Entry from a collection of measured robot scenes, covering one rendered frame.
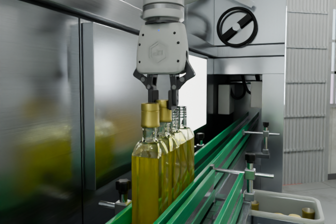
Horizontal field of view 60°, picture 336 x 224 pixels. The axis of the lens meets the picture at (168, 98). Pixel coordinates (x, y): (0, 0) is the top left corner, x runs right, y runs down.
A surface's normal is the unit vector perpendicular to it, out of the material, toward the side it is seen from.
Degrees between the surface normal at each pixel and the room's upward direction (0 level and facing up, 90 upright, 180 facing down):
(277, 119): 90
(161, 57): 90
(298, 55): 90
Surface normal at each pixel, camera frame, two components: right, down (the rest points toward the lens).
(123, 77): 0.93, 0.02
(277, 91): -0.38, 0.06
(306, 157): 0.23, 0.06
